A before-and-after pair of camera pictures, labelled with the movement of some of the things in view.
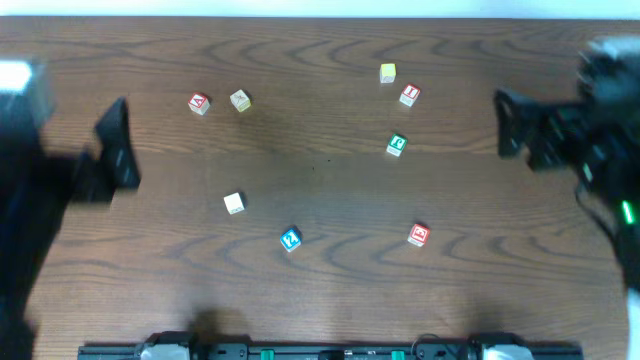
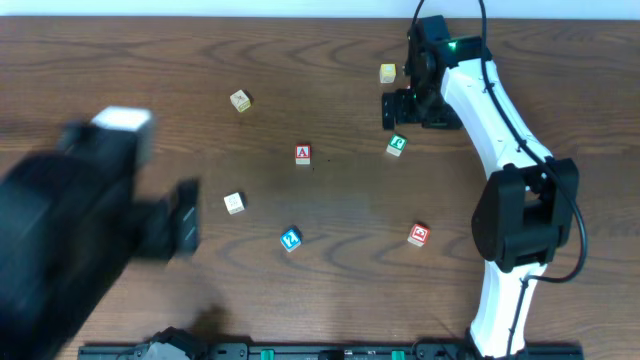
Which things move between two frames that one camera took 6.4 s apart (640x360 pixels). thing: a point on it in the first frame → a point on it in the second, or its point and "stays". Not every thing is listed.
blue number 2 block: x=291 y=238 stays
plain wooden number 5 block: x=235 y=203 stays
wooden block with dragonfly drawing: x=241 y=99 stays
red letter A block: x=199 y=103 → x=303 y=154
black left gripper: x=83 y=178 → x=185 y=216
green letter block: x=397 y=144 stays
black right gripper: x=542 y=138 → x=391 y=110
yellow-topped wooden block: x=387 y=72 stays
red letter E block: x=419 y=235 stays
